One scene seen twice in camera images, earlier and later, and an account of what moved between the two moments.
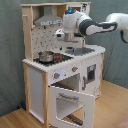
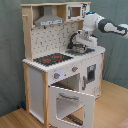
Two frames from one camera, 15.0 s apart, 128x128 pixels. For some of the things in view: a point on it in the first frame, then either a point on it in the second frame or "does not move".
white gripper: [61, 34] -> [87, 38]
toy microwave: [83, 8] does not move
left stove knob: [57, 75] does not move
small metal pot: [46, 57] -> [78, 48]
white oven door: [86, 99] does not move
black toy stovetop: [57, 58] does not move
